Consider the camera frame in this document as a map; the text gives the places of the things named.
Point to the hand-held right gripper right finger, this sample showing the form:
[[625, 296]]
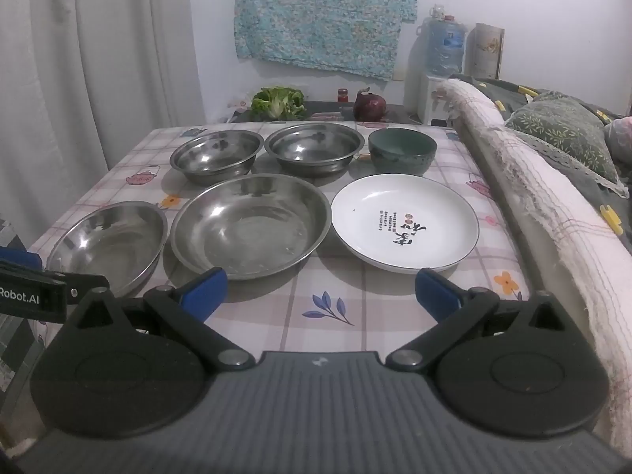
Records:
[[437, 294]]

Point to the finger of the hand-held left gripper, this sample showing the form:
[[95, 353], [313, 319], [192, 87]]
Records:
[[19, 259], [86, 286]]

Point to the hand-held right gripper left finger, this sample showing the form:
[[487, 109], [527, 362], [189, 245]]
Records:
[[202, 292]]

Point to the small steel plate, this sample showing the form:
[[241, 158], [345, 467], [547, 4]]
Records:
[[108, 242]]

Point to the white printed ceramic plate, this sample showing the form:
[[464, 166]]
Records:
[[405, 222]]

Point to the large steel basin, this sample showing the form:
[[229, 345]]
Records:
[[252, 229]]

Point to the steel bowl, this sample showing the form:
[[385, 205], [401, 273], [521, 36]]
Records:
[[217, 155], [311, 150]]

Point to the dark green ceramic bowl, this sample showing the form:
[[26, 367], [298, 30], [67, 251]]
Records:
[[402, 150]]

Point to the white curtain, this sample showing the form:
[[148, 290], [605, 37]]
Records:
[[89, 84]]

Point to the white water dispenser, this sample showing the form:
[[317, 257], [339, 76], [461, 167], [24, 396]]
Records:
[[424, 101]]

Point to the red onion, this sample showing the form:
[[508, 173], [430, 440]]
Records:
[[370, 106]]

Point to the green lettuce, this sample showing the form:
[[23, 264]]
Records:
[[276, 102]]

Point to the green leaf-print pillow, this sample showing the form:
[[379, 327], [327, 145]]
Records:
[[563, 128]]

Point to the grey quilt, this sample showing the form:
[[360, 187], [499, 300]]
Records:
[[513, 90]]

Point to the small red jar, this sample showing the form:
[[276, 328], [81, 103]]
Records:
[[342, 96]]

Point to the pink pillow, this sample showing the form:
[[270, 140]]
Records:
[[621, 138]]

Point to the blue water bottle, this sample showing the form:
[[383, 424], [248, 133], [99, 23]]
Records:
[[444, 49]]

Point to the blue floral wall cloth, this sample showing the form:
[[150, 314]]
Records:
[[321, 15]]

